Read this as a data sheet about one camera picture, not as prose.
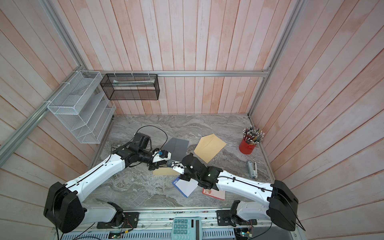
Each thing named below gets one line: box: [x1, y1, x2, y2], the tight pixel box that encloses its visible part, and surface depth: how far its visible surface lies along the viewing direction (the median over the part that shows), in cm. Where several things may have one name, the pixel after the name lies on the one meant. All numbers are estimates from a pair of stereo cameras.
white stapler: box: [247, 161, 258, 179], surface depth 92 cm
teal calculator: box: [171, 216, 202, 240], surface depth 71 cm
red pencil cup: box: [239, 138, 257, 155], surface depth 99 cm
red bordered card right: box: [202, 188, 226, 201], surface depth 81 cm
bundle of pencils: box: [242, 124, 265, 145], surface depth 88 cm
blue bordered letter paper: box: [172, 175, 199, 198], surface depth 85 cm
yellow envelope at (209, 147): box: [194, 133, 227, 164], surface depth 104 cm
